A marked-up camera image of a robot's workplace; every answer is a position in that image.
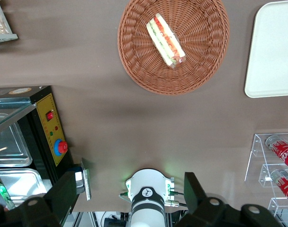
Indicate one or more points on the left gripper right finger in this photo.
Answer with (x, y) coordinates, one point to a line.
(198, 208)

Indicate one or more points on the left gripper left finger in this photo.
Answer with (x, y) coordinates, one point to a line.
(58, 201)

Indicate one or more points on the triangle sandwich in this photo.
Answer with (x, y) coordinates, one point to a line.
(166, 41)

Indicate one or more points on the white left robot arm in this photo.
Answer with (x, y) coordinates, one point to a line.
(147, 184)

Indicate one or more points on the brown wicker basket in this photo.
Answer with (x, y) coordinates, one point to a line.
(200, 47)

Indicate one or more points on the grey metal snack tray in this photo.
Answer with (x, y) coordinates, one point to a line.
(6, 37)

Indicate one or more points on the cream plastic tray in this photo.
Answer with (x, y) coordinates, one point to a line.
(274, 52)

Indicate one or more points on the small card stand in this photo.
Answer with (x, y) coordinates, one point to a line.
(87, 179)

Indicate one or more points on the steel food pan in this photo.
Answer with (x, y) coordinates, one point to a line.
(20, 182)
(13, 134)

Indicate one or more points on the black power adapter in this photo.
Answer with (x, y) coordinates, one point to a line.
(112, 222)

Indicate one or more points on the black food warmer cabinet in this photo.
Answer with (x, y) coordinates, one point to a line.
(48, 132)

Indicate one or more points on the clear acrylic bottle rack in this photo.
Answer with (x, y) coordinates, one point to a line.
(253, 160)

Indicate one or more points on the thin wooden stick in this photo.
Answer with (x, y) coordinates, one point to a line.
(0, 149)

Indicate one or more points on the red cola bottle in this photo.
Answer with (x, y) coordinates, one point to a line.
(285, 186)
(282, 152)

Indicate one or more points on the aluminium frame rail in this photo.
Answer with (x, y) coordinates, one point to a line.
(84, 220)

